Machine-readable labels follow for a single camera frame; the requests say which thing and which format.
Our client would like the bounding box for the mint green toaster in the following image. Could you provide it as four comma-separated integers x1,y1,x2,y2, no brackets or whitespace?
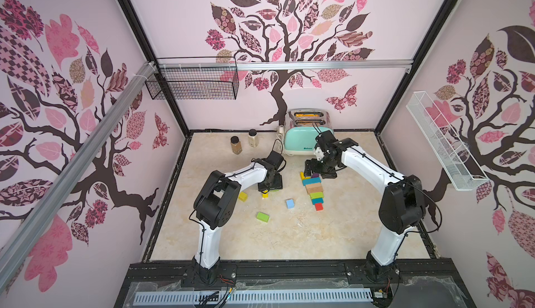
283,109,334,156

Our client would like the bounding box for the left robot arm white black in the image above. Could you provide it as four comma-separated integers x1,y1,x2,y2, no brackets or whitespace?
189,151,286,280

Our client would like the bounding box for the long teal block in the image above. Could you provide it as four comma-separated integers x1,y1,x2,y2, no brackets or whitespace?
302,177,321,186

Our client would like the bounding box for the aluminium rail left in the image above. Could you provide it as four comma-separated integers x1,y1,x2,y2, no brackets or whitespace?
1,61,156,292

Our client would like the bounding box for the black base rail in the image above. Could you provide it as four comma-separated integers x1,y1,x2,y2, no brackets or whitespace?
122,259,461,288

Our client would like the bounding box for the white wire shelf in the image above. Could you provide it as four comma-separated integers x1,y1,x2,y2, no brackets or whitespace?
406,91,490,191

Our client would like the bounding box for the white toaster power cable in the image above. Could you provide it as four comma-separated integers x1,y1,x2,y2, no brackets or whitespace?
275,125,289,155

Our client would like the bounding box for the natural wood plank block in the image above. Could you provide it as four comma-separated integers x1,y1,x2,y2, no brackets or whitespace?
307,185,323,195

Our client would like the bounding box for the white cable duct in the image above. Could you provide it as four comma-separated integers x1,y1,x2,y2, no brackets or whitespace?
132,288,373,307

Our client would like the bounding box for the light blue cube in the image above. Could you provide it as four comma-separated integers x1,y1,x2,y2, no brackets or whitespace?
286,199,295,209

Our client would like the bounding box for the green block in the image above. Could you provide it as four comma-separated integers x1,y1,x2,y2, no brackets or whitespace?
309,192,324,199
256,212,270,223

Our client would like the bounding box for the brown spice jar black lid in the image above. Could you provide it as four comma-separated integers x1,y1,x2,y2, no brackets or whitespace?
230,136,242,155

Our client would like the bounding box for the aluminium rail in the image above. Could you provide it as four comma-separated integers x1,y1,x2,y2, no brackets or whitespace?
159,59,413,71
1,61,156,292

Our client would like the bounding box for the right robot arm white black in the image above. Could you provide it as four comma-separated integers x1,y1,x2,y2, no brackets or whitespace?
305,131,426,282

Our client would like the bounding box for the yellow rectangular block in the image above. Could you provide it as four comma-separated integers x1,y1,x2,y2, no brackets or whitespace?
238,192,248,202

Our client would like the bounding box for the aluminium rail back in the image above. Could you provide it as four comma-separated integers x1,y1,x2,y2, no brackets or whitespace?
159,59,413,71

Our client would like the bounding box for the black wire basket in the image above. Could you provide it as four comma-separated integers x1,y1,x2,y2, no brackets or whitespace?
145,55,240,100

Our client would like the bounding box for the beige spice jar black lid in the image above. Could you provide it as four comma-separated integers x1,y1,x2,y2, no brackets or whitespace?
248,129,259,148

